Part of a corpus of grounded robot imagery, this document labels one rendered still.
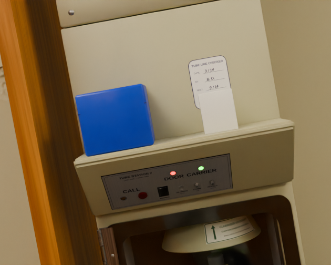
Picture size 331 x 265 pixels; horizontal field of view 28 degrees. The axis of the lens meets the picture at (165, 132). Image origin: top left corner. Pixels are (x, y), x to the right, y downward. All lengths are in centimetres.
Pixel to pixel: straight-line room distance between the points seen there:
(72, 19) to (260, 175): 38
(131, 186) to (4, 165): 59
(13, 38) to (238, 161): 37
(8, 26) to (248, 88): 38
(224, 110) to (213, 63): 11
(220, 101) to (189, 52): 12
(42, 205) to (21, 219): 55
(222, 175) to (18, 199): 66
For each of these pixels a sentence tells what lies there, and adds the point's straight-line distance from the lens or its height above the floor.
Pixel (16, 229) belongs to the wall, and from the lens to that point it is 155.
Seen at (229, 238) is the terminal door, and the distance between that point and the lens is 107.
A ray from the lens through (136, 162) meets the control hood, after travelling 95.
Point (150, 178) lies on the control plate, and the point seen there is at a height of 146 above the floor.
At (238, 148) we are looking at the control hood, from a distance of 96.
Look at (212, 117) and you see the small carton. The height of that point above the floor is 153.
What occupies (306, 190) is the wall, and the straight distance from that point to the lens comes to 153.
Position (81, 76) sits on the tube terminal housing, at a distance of 106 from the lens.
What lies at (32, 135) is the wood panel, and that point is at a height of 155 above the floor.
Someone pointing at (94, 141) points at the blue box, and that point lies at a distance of 95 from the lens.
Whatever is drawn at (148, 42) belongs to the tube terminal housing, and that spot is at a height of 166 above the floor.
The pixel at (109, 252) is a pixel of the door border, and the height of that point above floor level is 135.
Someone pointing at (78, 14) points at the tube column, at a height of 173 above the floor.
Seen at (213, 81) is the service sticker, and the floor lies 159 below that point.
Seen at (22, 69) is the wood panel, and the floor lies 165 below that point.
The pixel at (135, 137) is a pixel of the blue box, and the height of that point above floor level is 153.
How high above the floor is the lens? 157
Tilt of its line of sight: 3 degrees down
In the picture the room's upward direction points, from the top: 10 degrees counter-clockwise
